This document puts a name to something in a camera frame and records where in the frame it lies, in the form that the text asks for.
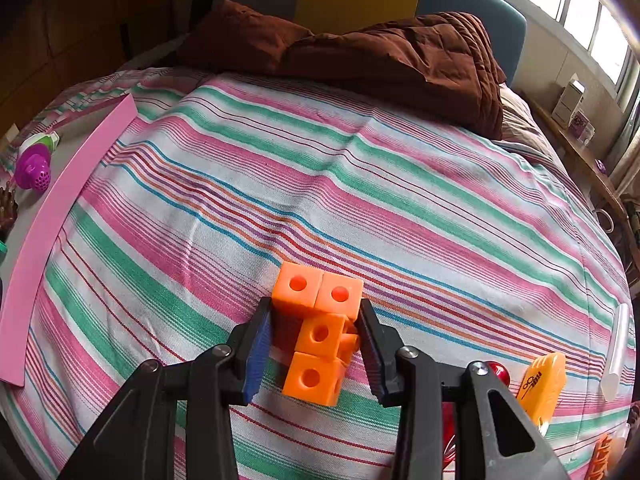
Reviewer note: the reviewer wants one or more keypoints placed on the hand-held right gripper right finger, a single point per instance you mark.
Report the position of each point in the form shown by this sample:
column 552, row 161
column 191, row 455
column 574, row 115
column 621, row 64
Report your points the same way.
column 372, row 355

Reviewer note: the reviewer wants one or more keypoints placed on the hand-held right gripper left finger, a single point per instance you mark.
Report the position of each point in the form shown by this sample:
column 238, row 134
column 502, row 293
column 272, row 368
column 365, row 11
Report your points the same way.
column 257, row 355

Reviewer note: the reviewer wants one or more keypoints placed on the orange block toy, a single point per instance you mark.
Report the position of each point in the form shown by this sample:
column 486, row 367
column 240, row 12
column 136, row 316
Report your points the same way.
column 310, row 377

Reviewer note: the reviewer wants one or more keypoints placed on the orange yellow toy piece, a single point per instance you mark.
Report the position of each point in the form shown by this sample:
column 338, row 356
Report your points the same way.
column 542, row 390

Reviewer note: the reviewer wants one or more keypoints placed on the pink cardboard tray box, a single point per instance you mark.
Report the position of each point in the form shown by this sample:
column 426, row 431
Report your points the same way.
column 50, row 210

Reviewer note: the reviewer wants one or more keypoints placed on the dark brown hair claw clip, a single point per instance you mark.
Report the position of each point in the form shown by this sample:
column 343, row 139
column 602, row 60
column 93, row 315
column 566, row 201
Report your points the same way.
column 7, row 207

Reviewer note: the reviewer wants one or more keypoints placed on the purple plastic scoop toy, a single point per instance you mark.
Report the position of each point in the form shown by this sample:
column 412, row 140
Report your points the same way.
column 32, row 170

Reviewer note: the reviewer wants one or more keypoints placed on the green white plug-in device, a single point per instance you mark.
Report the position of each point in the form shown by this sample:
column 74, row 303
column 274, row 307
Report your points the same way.
column 42, row 141

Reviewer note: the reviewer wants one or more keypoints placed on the translucent glue stick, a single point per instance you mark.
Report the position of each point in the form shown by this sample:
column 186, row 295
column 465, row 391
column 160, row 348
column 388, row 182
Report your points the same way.
column 615, row 350

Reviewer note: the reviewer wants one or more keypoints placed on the orange ridged plastic toy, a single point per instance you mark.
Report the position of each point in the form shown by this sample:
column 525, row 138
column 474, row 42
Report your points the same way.
column 602, row 457

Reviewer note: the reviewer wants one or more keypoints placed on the beige pillow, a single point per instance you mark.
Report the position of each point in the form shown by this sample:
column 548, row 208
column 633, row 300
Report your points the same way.
column 525, row 120

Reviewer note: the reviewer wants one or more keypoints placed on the wooden side shelf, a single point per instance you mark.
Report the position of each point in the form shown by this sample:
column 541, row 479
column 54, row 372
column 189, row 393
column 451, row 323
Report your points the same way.
column 575, row 160

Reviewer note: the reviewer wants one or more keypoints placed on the brown quilt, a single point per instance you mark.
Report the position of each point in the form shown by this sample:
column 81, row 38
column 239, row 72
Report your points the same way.
column 375, row 65

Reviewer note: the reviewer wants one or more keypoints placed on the purple small box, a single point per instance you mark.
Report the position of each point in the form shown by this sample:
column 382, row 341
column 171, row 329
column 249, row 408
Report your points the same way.
column 581, row 129

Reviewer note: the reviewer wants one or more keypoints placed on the striped beige curtain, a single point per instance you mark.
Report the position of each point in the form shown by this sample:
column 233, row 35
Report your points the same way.
column 627, row 165

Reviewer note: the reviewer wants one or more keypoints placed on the white carton box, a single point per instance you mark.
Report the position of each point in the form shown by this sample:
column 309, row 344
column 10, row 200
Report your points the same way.
column 567, row 102

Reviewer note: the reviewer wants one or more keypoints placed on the wooden wardrobe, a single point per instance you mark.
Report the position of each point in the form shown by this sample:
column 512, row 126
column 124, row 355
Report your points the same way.
column 75, row 25

